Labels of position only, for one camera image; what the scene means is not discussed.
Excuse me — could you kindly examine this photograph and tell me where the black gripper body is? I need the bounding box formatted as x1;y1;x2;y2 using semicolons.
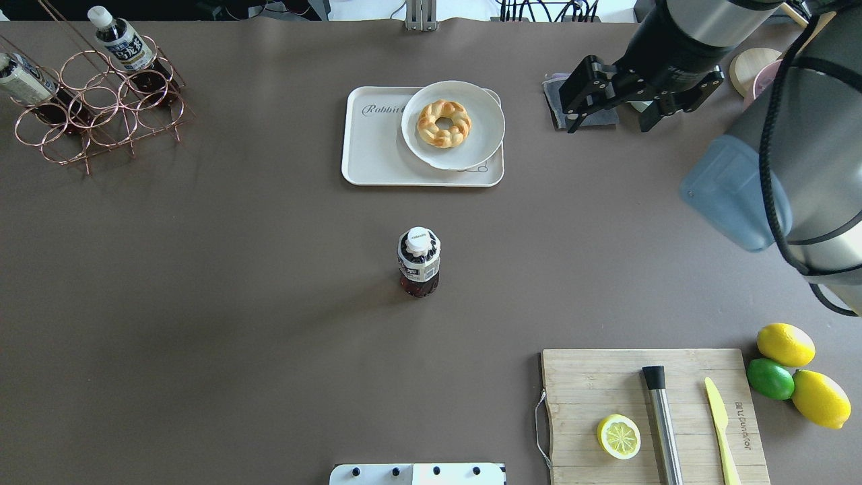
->
558;20;726;134

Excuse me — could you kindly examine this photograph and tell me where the tea bottle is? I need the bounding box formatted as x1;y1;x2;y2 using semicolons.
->
1;53;92;134
397;226;441;298
88;5;179;108

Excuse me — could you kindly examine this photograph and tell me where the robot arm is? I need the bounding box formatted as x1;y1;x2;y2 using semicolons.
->
558;1;861;317

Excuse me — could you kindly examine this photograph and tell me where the cream serving tray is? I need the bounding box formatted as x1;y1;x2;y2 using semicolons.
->
341;86;505;188

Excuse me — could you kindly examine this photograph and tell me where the grey folded cloth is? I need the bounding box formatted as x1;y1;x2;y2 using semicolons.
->
542;73;620;131

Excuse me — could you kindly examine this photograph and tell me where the mint green bowl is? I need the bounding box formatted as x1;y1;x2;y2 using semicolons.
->
628;100;653;112

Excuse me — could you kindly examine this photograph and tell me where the glazed twisted donut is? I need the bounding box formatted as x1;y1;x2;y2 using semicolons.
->
416;99;472;150

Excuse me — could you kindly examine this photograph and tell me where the white plate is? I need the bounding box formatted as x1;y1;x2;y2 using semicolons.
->
401;80;506;170

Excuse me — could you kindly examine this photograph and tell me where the wooden coaster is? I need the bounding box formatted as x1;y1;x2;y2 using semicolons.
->
729;47;782;96

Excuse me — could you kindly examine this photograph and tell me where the pink bowl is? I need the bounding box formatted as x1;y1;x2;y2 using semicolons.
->
743;59;782;110

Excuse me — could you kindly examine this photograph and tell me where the steel muddler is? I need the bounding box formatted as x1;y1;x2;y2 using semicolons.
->
642;365;684;484

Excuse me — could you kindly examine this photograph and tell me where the wooden cutting board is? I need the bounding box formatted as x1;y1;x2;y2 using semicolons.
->
541;349;770;484

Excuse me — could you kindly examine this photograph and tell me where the yellow lemon upper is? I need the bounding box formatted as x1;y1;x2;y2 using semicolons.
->
756;323;816;368

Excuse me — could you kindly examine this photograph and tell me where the yellow lemon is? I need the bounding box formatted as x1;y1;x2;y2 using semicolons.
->
756;323;816;368
791;370;852;430

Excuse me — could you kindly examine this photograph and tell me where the green lime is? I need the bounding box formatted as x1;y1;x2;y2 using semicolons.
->
746;357;795;400

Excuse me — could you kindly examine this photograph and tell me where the yellow plastic knife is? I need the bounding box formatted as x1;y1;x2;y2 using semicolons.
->
703;377;742;485

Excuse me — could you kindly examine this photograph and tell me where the half lemon slice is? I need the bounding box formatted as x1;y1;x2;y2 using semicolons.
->
597;414;641;460

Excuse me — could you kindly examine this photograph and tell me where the yellow lemon lower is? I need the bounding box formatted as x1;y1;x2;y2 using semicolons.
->
791;370;852;430

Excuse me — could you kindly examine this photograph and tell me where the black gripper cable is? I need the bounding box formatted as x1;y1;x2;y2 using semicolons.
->
758;13;862;317

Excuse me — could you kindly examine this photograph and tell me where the aluminium frame post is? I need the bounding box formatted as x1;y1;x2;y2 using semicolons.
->
405;0;438;32

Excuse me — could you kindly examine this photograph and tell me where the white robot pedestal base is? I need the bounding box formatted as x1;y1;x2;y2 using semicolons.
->
329;461;507;484

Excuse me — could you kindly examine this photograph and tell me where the copper wire bottle rack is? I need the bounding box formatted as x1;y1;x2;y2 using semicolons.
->
2;36;196;174

